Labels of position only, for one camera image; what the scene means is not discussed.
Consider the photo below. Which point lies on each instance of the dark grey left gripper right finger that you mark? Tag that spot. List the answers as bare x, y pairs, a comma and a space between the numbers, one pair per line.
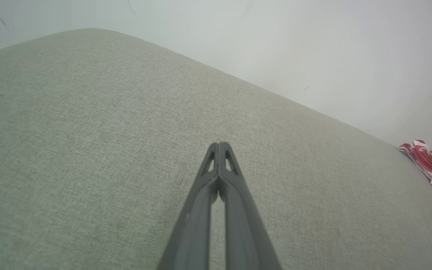
246, 232

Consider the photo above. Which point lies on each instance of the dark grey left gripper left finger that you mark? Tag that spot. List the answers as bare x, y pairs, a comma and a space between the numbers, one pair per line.
193, 232

